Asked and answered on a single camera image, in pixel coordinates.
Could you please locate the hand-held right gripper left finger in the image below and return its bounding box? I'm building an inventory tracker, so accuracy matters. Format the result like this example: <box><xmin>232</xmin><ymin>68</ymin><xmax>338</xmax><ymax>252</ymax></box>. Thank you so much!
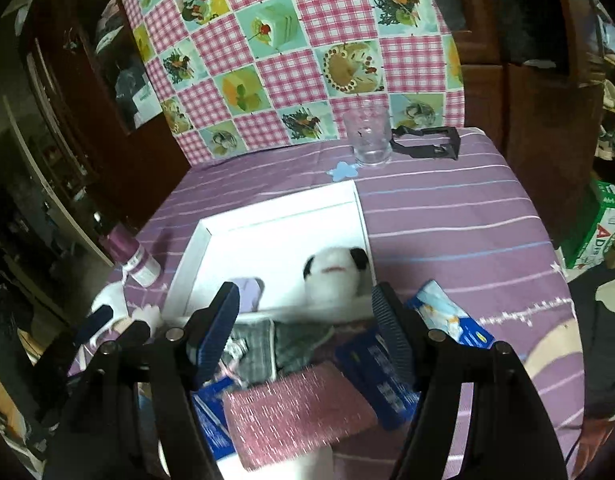
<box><xmin>42</xmin><ymin>281</ymin><xmax>241</xmax><ymax>480</ymax></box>

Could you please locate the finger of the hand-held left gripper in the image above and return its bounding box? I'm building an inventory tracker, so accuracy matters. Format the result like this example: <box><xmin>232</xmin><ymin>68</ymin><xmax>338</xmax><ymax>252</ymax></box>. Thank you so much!
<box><xmin>115</xmin><ymin>319</ymin><xmax>152</xmax><ymax>347</ymax></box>
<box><xmin>72</xmin><ymin>304</ymin><xmax>114</xmax><ymax>351</ymax></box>

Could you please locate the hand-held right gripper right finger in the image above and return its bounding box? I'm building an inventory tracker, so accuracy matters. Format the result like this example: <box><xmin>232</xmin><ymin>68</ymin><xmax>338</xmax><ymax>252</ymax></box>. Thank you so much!
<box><xmin>370</xmin><ymin>281</ymin><xmax>571</xmax><ymax>480</ymax></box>

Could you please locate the grey plaid cloth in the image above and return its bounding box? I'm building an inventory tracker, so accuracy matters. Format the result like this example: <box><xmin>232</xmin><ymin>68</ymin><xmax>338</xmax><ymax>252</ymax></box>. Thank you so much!
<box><xmin>185</xmin><ymin>317</ymin><xmax>335</xmax><ymax>389</ymax></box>

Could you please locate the panda plush toy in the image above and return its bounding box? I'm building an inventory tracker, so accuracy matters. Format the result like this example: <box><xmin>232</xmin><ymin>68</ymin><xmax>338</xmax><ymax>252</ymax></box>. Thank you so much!
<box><xmin>302</xmin><ymin>246</ymin><xmax>373</xmax><ymax>311</ymax></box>

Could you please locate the pink glitter pouch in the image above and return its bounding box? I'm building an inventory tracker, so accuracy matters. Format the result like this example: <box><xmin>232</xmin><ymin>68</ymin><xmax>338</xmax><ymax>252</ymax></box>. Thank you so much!
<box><xmin>222</xmin><ymin>362</ymin><xmax>375</xmax><ymax>472</ymax></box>

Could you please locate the white cartoon packet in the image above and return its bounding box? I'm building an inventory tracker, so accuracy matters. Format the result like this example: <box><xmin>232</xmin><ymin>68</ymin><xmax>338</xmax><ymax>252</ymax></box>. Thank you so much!
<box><xmin>90</xmin><ymin>280</ymin><xmax>163</xmax><ymax>346</ymax></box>

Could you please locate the lavender cloth piece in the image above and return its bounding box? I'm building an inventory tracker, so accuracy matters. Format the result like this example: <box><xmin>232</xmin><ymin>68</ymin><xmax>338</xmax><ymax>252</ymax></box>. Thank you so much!
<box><xmin>232</xmin><ymin>276</ymin><xmax>263</xmax><ymax>313</ymax></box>

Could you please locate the purple capped white bottle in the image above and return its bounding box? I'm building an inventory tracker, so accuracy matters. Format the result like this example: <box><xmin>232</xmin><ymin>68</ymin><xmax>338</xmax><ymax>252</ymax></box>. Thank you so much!
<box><xmin>100</xmin><ymin>225</ymin><xmax>162</xmax><ymax>288</ymax></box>

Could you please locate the purple striped tablecloth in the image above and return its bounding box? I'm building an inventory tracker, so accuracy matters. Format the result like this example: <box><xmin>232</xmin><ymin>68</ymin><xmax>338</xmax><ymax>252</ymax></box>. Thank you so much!
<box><xmin>68</xmin><ymin>127</ymin><xmax>585</xmax><ymax>480</ymax></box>

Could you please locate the white paper tissue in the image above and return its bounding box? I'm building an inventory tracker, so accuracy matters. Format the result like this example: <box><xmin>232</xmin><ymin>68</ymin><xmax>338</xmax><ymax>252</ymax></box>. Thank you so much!
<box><xmin>288</xmin><ymin>442</ymin><xmax>338</xmax><ymax>480</ymax></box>

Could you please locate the blue flower sticker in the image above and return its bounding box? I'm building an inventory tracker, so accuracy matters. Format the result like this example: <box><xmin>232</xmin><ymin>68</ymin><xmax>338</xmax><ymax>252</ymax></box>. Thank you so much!
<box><xmin>326</xmin><ymin>161</ymin><xmax>359</xmax><ymax>182</ymax></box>

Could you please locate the clear glass cup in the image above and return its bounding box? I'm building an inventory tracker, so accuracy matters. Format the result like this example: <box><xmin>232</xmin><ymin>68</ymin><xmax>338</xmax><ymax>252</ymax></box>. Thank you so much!
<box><xmin>342</xmin><ymin>106</ymin><xmax>392</xmax><ymax>167</ymax></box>

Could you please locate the dark wooden cabinet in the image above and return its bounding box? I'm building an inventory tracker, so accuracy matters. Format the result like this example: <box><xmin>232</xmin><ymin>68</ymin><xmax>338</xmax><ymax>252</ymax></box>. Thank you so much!
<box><xmin>18</xmin><ymin>0</ymin><xmax>193</xmax><ymax>226</ymax></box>

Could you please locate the dark cloth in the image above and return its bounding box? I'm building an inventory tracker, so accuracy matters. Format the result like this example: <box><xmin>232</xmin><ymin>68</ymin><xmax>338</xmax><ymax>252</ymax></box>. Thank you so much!
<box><xmin>570</xmin><ymin>265</ymin><xmax>615</xmax><ymax>421</ymax></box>

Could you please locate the green white cardboard box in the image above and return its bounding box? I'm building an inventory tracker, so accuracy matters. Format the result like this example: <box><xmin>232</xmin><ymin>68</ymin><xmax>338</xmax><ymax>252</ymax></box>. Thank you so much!
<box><xmin>562</xmin><ymin>177</ymin><xmax>615</xmax><ymax>271</ymax></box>

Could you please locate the brown wooden cabinet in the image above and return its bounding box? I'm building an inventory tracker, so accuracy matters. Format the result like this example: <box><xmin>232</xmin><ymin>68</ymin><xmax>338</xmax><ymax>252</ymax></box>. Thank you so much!
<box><xmin>452</xmin><ymin>0</ymin><xmax>608</xmax><ymax>251</ymax></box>

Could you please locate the pink checkered printed cloth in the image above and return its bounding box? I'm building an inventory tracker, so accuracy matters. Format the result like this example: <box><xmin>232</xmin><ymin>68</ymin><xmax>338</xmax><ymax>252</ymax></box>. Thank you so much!
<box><xmin>122</xmin><ymin>0</ymin><xmax>465</xmax><ymax>167</ymax></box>

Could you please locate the black plastic frame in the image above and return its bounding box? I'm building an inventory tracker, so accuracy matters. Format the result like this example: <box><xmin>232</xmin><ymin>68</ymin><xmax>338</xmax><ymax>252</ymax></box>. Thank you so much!
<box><xmin>390</xmin><ymin>125</ymin><xmax>461</xmax><ymax>161</ymax></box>

